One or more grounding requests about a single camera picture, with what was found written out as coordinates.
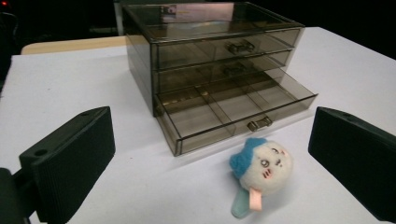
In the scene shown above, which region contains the smoky transparent drawer cabinet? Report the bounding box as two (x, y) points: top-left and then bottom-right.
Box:
(120, 2), (305, 118)

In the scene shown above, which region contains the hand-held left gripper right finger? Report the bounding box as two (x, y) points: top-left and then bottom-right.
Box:
(307, 105), (396, 223)

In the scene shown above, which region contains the light wooden table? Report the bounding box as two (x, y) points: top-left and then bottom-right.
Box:
(20, 35), (128, 56)

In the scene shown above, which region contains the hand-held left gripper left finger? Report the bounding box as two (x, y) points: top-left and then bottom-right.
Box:
(18, 105), (117, 224)

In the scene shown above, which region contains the white and blue plush toy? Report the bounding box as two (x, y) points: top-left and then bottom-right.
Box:
(229, 137), (294, 219)

